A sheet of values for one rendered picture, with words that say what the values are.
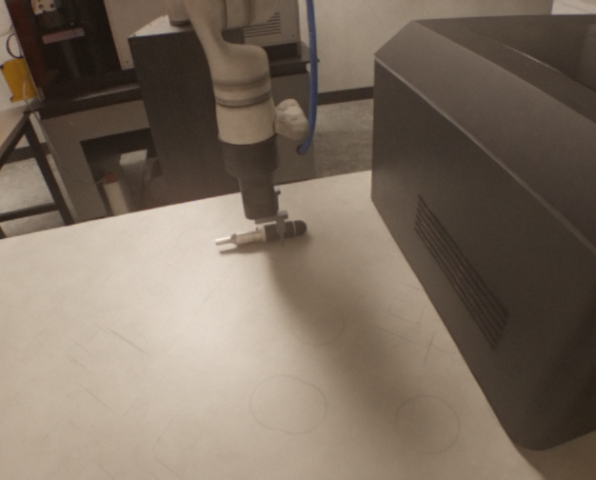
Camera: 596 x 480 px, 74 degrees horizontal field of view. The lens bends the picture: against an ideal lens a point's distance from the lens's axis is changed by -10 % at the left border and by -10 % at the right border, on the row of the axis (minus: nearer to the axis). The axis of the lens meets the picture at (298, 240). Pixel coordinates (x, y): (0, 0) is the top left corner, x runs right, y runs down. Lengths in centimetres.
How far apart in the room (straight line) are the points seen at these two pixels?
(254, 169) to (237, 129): 6
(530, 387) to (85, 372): 49
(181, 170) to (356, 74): 235
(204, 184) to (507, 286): 103
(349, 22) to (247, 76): 285
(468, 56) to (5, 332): 68
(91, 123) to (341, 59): 195
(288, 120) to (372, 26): 288
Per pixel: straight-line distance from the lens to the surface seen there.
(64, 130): 215
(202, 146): 125
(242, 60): 52
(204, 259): 67
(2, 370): 66
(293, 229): 66
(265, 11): 51
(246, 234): 66
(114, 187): 232
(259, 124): 54
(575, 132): 37
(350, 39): 338
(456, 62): 50
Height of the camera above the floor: 133
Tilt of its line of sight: 40 degrees down
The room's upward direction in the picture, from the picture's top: 5 degrees counter-clockwise
